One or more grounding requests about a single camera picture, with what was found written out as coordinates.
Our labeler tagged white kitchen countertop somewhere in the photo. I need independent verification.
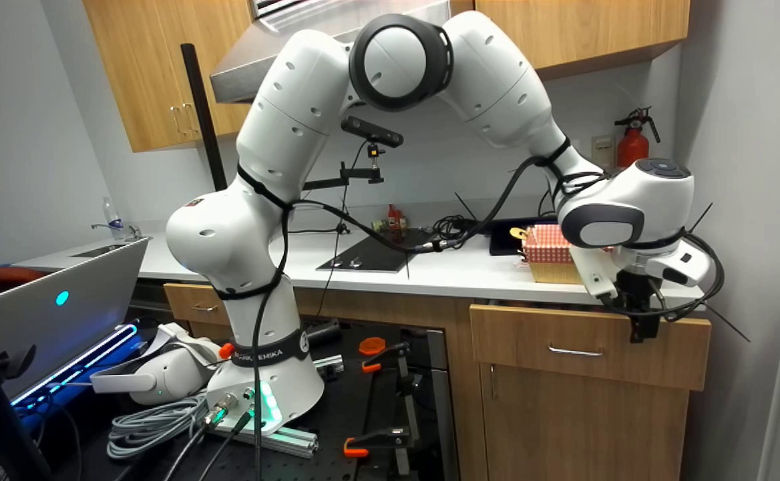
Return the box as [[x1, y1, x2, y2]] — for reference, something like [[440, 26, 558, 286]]
[[136, 216, 705, 308]]

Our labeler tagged wooden upper cabinet right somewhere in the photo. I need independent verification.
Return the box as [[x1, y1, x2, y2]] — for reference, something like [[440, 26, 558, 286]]
[[472, 0, 691, 69]]

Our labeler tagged open silver laptop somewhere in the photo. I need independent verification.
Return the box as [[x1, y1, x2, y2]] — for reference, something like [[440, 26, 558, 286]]
[[0, 234, 152, 429]]

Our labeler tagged pink ribbed box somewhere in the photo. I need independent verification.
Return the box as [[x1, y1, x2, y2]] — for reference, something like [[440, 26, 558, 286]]
[[524, 224, 572, 265]]

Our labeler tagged white VR headset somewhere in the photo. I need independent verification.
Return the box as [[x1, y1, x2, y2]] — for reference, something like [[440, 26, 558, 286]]
[[90, 322, 220, 405]]

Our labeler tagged black vertical pole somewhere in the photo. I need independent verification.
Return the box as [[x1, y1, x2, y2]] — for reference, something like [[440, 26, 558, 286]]
[[180, 42, 228, 189]]

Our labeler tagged orange black clamp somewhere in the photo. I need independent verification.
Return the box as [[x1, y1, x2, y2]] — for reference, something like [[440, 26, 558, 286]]
[[359, 337, 405, 373], [343, 427, 409, 459]]

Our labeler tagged silver drawer handle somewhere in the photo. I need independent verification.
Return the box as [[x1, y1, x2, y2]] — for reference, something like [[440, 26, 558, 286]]
[[548, 344, 606, 357]]

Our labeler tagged red fire extinguisher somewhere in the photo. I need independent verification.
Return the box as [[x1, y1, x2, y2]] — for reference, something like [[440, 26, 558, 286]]
[[618, 107, 659, 169]]

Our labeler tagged black tray on counter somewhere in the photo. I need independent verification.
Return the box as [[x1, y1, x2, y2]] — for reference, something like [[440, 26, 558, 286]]
[[488, 222, 524, 257]]

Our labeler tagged grey coiled cable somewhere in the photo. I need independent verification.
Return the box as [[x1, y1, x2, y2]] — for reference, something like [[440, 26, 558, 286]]
[[105, 396, 212, 461]]

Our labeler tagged black camera on stand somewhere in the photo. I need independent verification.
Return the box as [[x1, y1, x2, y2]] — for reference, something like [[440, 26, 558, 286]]
[[343, 117, 404, 146]]

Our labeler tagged black stovetop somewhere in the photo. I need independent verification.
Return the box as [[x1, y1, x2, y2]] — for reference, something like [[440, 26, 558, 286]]
[[323, 230, 432, 272]]

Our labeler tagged orange black clamp lower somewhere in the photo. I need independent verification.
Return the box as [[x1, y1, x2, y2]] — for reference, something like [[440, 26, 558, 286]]
[[343, 427, 409, 459]]

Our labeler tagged chrome sink faucet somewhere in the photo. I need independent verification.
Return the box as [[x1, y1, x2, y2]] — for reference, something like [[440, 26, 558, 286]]
[[93, 198, 141, 241]]

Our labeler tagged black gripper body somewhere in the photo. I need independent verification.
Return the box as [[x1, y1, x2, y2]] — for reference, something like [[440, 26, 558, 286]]
[[615, 270, 659, 342]]

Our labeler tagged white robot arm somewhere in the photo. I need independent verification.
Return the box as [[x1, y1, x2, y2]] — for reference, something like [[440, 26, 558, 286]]
[[165, 10, 707, 421]]

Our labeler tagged wooden lower cabinet door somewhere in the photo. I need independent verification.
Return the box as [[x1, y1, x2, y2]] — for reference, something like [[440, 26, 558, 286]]
[[482, 364, 690, 481]]

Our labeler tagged orange black clamp upper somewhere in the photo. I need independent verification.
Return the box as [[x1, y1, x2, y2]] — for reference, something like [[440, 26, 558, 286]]
[[359, 337, 405, 373]]

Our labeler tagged wooden cabinet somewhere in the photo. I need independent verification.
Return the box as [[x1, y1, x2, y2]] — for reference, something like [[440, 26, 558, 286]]
[[472, 0, 691, 69], [82, 0, 251, 151]]

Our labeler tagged wooden kitchen drawer front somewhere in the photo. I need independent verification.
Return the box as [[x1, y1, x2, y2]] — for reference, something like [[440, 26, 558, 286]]
[[471, 305, 711, 391]]

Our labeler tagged wooden upper cabinet left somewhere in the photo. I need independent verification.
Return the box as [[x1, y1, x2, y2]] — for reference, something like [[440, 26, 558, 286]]
[[82, 0, 251, 151]]

